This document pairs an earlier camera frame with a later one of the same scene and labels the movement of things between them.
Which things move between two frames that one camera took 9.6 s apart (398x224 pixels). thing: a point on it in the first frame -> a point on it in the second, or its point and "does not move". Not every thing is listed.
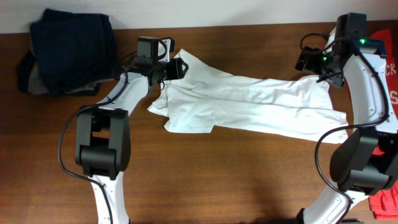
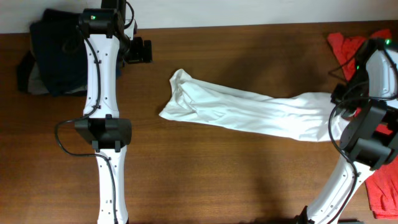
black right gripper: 337,79 -> 336,95
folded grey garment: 37,84 does not move
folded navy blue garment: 71,50 does not move
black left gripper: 175,69 -> 138,56
